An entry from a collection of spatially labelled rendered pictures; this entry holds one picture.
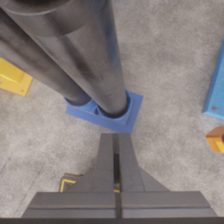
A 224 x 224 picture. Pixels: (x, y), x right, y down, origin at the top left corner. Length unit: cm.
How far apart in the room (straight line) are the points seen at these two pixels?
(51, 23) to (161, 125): 151
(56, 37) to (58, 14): 6
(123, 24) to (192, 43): 79
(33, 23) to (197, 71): 174
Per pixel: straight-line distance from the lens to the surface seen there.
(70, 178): 149
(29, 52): 73
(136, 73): 181
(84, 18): 34
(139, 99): 171
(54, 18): 32
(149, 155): 169
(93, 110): 160
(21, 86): 216
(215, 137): 60
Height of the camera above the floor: 168
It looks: 78 degrees down
